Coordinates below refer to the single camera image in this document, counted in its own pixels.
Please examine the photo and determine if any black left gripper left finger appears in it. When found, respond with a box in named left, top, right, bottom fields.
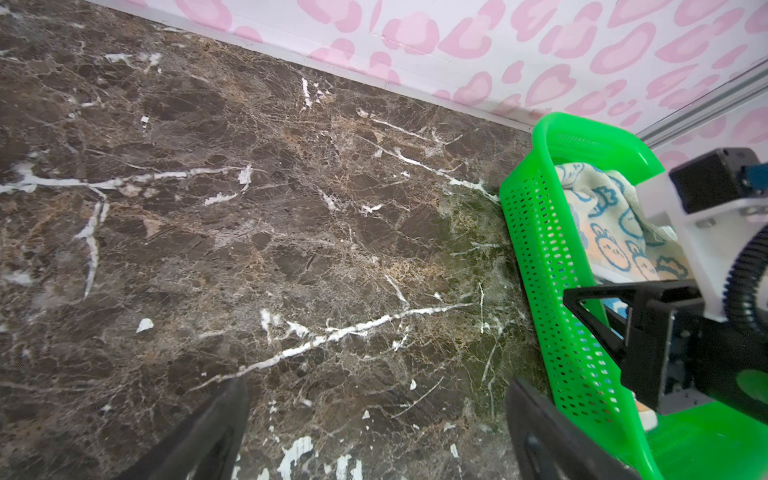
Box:
left=117, top=378, right=249, bottom=479

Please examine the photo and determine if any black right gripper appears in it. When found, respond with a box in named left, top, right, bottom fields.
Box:
left=563, top=280, right=767, bottom=423

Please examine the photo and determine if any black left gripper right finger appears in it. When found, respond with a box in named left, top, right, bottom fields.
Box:
left=506, top=379, right=639, bottom=480

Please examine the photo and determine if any blue bunny pattern towel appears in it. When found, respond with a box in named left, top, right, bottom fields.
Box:
left=555, top=163, right=691, bottom=283

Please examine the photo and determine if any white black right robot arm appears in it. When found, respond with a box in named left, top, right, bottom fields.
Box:
left=563, top=148, right=767, bottom=421

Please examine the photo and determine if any green plastic basket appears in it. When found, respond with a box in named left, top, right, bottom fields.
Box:
left=500, top=113, right=767, bottom=479

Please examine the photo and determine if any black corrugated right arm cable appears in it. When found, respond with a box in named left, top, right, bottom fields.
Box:
left=722, top=223, right=768, bottom=337

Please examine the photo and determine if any aluminium frame corner post right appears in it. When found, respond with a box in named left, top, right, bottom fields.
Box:
left=636, top=60, right=767, bottom=149

